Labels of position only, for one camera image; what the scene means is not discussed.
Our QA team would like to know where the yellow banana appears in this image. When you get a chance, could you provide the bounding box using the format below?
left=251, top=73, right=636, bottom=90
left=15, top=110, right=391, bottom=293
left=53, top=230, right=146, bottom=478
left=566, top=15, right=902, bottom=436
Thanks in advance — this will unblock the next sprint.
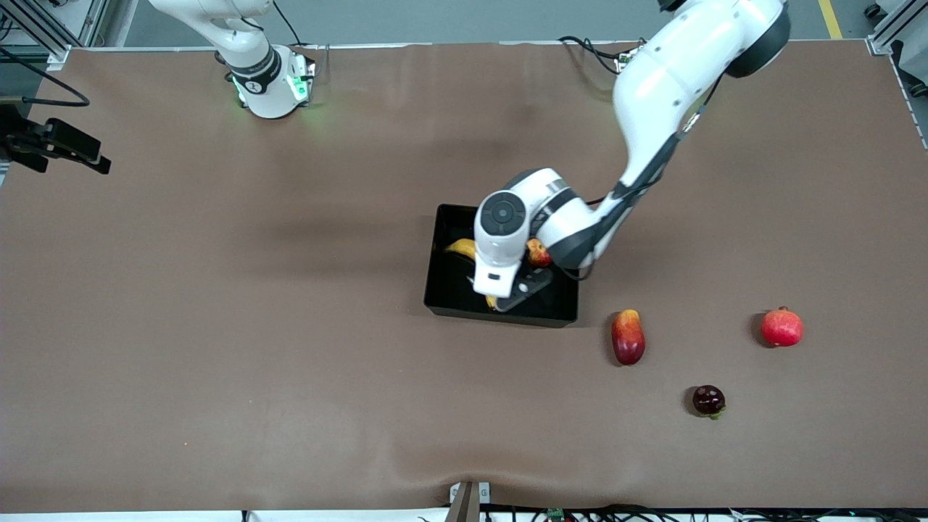
left=444, top=237, right=502, bottom=311

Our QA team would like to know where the metal table clamp bracket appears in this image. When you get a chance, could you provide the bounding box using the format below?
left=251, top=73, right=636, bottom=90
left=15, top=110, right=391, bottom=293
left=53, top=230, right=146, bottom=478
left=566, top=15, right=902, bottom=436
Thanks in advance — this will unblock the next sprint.
left=444, top=481, right=492, bottom=522

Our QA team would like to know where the black arm base cable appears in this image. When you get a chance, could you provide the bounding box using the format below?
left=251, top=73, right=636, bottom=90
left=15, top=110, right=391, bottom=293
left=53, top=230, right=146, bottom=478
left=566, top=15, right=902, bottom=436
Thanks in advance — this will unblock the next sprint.
left=271, top=0, right=321, bottom=53
left=557, top=34, right=640, bottom=78

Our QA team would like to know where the dark purple mangosteen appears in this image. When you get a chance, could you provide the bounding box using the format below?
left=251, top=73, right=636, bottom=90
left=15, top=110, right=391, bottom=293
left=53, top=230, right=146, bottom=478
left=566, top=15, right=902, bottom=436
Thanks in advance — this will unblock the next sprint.
left=691, top=385, right=727, bottom=421

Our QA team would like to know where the aluminium frame profile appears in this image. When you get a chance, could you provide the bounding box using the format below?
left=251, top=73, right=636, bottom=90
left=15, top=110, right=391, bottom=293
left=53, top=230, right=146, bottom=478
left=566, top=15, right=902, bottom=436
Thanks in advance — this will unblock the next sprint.
left=0, top=0, right=109, bottom=71
left=865, top=0, right=928, bottom=57

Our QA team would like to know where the black left arm base cable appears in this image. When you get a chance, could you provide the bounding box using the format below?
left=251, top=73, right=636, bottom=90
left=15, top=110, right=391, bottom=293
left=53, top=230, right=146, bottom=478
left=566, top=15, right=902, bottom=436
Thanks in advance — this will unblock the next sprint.
left=557, top=34, right=640, bottom=78

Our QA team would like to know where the red yellow mango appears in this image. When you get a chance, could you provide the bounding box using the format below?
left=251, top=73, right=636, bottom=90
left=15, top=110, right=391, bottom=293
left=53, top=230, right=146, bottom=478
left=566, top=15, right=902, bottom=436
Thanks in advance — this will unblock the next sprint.
left=610, top=309, right=647, bottom=366

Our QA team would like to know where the black right arm base cable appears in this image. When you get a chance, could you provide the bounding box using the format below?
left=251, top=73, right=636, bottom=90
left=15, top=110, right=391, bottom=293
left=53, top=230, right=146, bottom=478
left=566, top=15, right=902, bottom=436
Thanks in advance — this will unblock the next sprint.
left=271, top=0, right=321, bottom=53

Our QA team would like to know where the red pomegranate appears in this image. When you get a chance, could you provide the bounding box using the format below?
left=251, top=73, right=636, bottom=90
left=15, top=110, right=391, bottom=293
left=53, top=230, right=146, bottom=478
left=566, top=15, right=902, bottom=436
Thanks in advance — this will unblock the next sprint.
left=761, top=306, right=805, bottom=348

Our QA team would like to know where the brown table cover mat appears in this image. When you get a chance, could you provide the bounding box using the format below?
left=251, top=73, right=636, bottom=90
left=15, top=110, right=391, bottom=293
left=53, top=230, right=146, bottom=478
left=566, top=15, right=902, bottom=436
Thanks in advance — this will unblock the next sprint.
left=0, top=40, right=928, bottom=513

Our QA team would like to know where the black plastic box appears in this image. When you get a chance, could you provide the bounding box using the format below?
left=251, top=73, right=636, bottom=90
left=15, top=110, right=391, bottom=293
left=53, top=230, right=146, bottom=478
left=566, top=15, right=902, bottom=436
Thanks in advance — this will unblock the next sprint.
left=423, top=204, right=581, bottom=329

